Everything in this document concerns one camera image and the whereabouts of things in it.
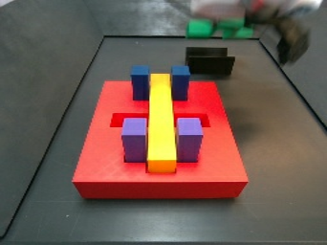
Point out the black angled fixture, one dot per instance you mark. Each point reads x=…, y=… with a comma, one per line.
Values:
x=208, y=61

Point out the green zigzag object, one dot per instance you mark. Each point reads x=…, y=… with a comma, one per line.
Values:
x=231, y=27

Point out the purple block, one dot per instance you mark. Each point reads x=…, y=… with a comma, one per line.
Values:
x=188, y=141
x=133, y=137

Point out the purple block right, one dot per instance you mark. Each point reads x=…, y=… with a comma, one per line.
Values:
x=188, y=141

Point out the blue block right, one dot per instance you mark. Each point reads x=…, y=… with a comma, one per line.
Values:
x=180, y=76

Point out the red base board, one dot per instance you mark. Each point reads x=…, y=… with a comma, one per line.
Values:
x=105, y=177

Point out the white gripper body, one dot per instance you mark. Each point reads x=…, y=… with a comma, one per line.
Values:
x=221, y=9

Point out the blue block left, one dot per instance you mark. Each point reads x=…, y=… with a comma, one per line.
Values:
x=140, y=82

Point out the purple block left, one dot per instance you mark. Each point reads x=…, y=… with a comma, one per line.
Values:
x=133, y=137

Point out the blue block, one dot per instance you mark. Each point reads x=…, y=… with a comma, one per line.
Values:
x=140, y=82
x=180, y=76

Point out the yellow long block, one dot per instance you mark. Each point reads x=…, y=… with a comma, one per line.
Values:
x=161, y=146

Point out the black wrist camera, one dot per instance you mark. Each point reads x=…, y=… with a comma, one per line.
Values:
x=293, y=34

